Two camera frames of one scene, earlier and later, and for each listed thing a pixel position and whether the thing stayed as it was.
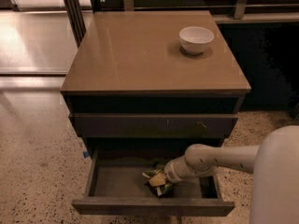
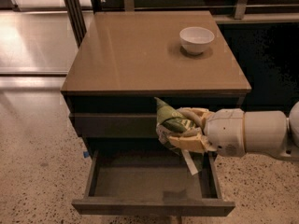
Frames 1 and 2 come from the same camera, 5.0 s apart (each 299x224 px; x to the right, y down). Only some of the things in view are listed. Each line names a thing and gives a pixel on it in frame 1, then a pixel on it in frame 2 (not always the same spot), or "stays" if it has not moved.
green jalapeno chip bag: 163,190 -> 169,119
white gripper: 171,171 -> 224,131
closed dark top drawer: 153,126 stays
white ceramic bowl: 194,39 stays
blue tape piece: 86,154 stays
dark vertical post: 75,12 stays
